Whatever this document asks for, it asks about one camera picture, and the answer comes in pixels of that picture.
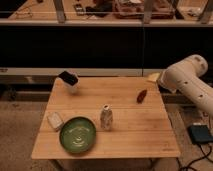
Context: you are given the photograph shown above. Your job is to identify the dark red pepper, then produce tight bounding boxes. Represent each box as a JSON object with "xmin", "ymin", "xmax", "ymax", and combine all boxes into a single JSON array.
[{"xmin": 137, "ymin": 89, "xmax": 147, "ymax": 103}]

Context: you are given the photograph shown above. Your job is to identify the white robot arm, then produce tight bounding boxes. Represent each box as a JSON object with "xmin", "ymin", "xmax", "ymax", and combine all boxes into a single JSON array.
[{"xmin": 157, "ymin": 54, "xmax": 213, "ymax": 117}]

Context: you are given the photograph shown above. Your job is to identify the white sponge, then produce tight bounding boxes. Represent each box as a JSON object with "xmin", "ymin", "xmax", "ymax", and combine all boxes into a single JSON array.
[{"xmin": 47, "ymin": 112, "xmax": 64, "ymax": 131}]

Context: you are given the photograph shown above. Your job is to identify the white patterned bottle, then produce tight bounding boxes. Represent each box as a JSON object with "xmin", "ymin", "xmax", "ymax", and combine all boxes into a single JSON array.
[{"xmin": 100, "ymin": 105, "xmax": 113, "ymax": 131}]

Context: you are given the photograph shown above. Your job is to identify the white cup with black object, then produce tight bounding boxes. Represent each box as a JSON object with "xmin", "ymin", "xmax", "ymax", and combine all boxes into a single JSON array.
[{"xmin": 58, "ymin": 71, "xmax": 78, "ymax": 94}]

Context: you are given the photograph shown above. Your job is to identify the wooden table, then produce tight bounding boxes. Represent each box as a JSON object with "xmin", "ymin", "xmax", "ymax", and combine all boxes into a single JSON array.
[{"xmin": 31, "ymin": 77, "xmax": 180, "ymax": 160}]

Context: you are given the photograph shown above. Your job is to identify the green ceramic bowl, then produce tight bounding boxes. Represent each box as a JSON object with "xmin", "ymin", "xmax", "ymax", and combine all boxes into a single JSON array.
[{"xmin": 59, "ymin": 117, "xmax": 96, "ymax": 154}]

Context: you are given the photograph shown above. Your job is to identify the brown tray on bench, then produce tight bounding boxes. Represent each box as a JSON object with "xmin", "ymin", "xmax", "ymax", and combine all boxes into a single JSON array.
[{"xmin": 113, "ymin": 0, "xmax": 174, "ymax": 19}]

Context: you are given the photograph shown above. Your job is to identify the black device on bench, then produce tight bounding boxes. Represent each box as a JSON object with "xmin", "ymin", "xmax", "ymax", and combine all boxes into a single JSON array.
[{"xmin": 74, "ymin": 4, "xmax": 85, "ymax": 16}]

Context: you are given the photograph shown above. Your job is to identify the black power box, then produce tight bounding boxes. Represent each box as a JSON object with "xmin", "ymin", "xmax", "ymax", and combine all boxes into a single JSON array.
[{"xmin": 187, "ymin": 125, "xmax": 213, "ymax": 144}]

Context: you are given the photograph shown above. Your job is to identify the black cable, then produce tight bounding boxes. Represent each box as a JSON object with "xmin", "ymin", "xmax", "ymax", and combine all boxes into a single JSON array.
[{"xmin": 179, "ymin": 142, "xmax": 213, "ymax": 171}]

